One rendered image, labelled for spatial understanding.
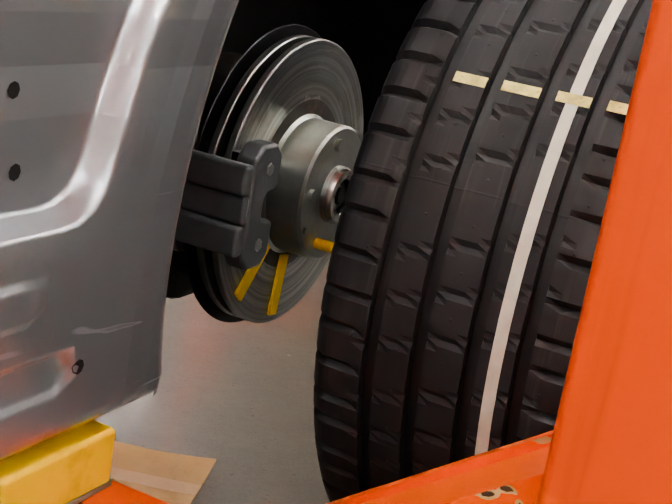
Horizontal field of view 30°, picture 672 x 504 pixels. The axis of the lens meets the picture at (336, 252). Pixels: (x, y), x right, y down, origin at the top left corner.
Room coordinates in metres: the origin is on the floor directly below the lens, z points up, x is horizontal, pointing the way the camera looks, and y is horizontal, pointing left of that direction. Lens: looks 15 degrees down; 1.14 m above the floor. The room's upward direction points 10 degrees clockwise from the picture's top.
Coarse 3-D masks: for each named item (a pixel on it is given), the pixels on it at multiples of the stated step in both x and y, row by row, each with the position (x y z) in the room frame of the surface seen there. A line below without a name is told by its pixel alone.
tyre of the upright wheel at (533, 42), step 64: (448, 0) 1.05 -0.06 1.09; (512, 0) 1.04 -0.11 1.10; (576, 0) 1.03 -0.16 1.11; (640, 0) 1.02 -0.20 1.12; (448, 64) 1.01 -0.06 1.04; (512, 64) 0.99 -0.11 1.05; (576, 64) 0.98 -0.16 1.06; (384, 128) 0.99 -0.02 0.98; (448, 128) 0.97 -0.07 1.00; (512, 128) 0.96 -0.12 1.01; (576, 128) 0.94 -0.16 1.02; (384, 192) 0.96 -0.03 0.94; (448, 192) 0.95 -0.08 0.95; (512, 192) 0.94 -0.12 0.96; (576, 192) 0.92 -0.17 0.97; (384, 256) 0.96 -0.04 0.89; (448, 256) 0.93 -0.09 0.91; (512, 256) 0.91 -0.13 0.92; (576, 256) 0.90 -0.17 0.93; (320, 320) 0.98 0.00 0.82; (384, 320) 0.94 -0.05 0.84; (448, 320) 0.92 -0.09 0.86; (512, 320) 0.90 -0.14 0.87; (576, 320) 0.88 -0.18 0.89; (320, 384) 0.97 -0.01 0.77; (384, 384) 0.95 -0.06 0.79; (448, 384) 0.92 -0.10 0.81; (512, 384) 0.90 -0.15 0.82; (320, 448) 1.00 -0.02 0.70; (384, 448) 0.96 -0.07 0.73; (448, 448) 0.93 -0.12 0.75
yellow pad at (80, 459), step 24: (72, 432) 0.88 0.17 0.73; (96, 432) 0.89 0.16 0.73; (24, 456) 0.83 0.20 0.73; (48, 456) 0.83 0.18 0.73; (72, 456) 0.85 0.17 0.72; (96, 456) 0.88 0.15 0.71; (0, 480) 0.79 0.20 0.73; (24, 480) 0.81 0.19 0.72; (48, 480) 0.83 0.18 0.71; (72, 480) 0.86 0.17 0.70; (96, 480) 0.89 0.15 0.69
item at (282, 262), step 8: (264, 256) 1.30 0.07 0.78; (280, 256) 1.34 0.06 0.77; (280, 264) 1.33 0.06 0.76; (248, 272) 1.27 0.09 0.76; (256, 272) 1.29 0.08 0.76; (280, 272) 1.34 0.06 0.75; (248, 280) 1.27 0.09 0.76; (280, 280) 1.34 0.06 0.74; (240, 288) 1.26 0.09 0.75; (272, 288) 1.33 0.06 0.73; (280, 288) 1.34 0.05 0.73; (240, 296) 1.26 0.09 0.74; (272, 296) 1.33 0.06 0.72; (272, 304) 1.33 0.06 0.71; (272, 312) 1.33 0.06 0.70
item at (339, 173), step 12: (336, 168) 1.32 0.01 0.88; (348, 168) 1.34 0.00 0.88; (336, 180) 1.31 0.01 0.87; (348, 180) 1.34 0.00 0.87; (324, 192) 1.30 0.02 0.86; (336, 192) 1.31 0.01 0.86; (324, 204) 1.30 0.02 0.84; (336, 204) 1.33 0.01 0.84; (324, 216) 1.31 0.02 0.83; (336, 216) 1.32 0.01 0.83
